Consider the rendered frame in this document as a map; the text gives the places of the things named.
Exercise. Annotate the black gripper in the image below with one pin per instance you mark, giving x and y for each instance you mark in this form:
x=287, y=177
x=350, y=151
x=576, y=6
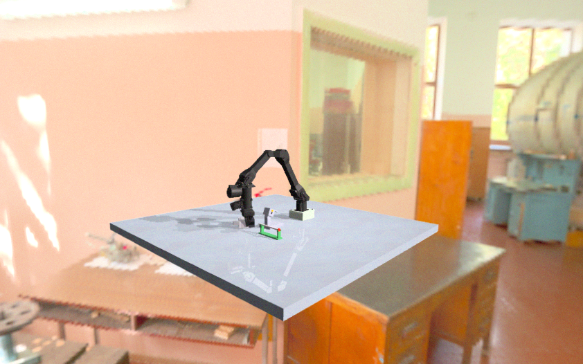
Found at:
x=246, y=211

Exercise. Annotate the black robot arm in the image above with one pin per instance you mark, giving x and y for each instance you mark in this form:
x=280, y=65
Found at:
x=243, y=186

